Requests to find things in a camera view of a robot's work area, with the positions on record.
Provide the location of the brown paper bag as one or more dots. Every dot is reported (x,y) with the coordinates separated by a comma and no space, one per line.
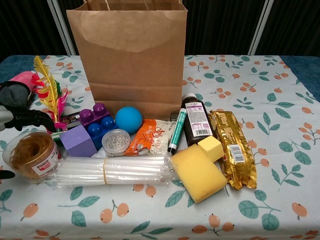
(130,62)

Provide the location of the purple foam cube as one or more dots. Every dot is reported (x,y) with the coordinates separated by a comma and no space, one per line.
(77,142)

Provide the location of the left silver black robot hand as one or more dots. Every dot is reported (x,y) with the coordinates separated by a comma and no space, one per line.
(32,117)

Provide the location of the small black clip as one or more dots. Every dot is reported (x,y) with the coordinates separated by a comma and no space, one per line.
(174,117)

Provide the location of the orange white snack packet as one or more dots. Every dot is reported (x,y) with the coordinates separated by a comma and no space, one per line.
(145,137)

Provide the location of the silver partition frame post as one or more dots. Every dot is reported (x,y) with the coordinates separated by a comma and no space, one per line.
(260,27)
(62,30)

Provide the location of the black fabric partition panel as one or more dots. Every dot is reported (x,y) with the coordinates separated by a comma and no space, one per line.
(295,25)
(220,25)
(25,25)

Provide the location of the floral printed tablecloth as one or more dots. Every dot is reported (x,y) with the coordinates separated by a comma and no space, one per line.
(250,150)

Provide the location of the purple toy brick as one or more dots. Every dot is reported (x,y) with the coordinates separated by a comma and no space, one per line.
(96,112)

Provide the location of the clear rubber band jar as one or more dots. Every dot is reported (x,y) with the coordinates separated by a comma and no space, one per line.
(32,152)

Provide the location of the pink and grey cloth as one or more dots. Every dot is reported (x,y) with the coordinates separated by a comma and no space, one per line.
(15,93)

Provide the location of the small black labelled box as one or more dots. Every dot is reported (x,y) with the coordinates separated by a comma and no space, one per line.
(72,118)

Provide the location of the blue ball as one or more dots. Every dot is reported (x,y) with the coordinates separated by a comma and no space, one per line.
(128,120)

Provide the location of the colourful feather shuttlecock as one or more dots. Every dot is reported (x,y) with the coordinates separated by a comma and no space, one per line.
(47,82)

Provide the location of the gold foil biscuit pack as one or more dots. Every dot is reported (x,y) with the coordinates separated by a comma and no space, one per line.
(235,150)

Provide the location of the white straw bundle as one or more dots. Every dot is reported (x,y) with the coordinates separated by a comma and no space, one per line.
(125,170)

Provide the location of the large yellow sponge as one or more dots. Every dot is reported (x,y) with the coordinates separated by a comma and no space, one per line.
(197,172)

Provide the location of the blue toy brick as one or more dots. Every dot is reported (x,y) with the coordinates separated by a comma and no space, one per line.
(100,130)

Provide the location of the round paper clip tub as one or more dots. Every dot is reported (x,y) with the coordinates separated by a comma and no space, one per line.
(115,142)

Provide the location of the dark brown syrup bottle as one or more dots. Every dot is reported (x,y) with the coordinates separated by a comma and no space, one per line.
(197,120)

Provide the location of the small yellow foam cube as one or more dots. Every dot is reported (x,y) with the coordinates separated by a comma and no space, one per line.
(211,148)

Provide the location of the green marker pen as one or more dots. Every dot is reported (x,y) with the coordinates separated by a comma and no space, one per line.
(177,130)

